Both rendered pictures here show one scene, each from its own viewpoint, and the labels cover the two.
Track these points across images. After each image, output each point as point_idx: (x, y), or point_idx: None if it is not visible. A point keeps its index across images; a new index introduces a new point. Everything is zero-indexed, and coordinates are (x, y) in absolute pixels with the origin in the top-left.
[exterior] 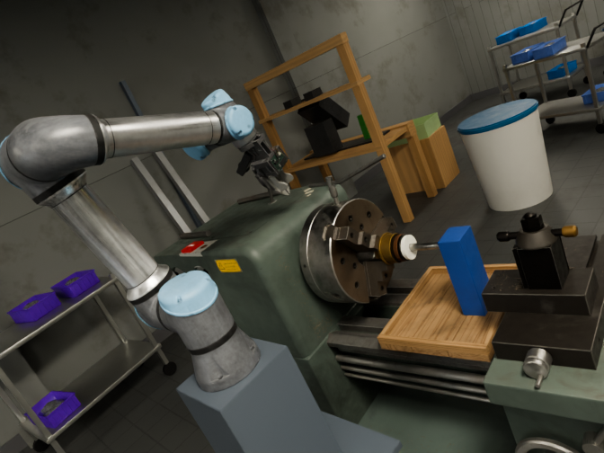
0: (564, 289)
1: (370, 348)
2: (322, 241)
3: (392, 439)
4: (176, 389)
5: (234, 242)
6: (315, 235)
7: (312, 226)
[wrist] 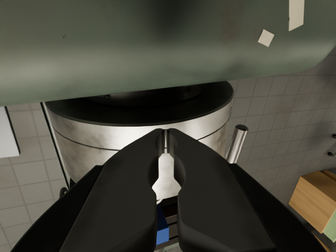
0: None
1: None
2: (83, 176)
3: (16, 150)
4: None
5: None
6: (88, 162)
7: (107, 154)
